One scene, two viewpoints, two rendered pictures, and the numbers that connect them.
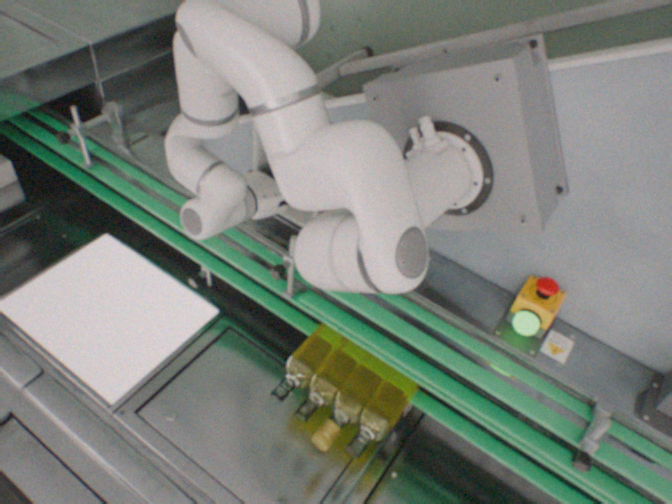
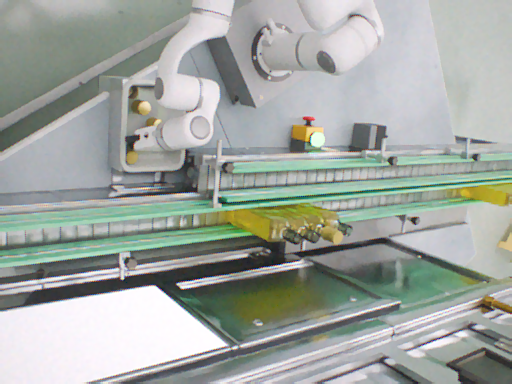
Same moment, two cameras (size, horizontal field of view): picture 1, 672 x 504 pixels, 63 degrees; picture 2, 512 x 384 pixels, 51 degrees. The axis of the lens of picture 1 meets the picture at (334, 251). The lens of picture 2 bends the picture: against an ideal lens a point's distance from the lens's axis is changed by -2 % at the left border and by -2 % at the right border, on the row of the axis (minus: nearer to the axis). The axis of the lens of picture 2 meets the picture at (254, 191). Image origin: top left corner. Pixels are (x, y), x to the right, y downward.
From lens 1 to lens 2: 138 cm
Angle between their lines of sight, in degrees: 65
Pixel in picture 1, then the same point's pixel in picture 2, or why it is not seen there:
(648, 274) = (331, 91)
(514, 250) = (280, 115)
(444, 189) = not seen: hidden behind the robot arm
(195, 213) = (202, 117)
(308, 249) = (346, 41)
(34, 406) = not seen: outside the picture
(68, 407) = (214, 370)
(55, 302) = (49, 361)
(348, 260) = (369, 30)
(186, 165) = (184, 80)
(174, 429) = (271, 323)
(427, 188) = not seen: hidden behind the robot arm
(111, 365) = (178, 340)
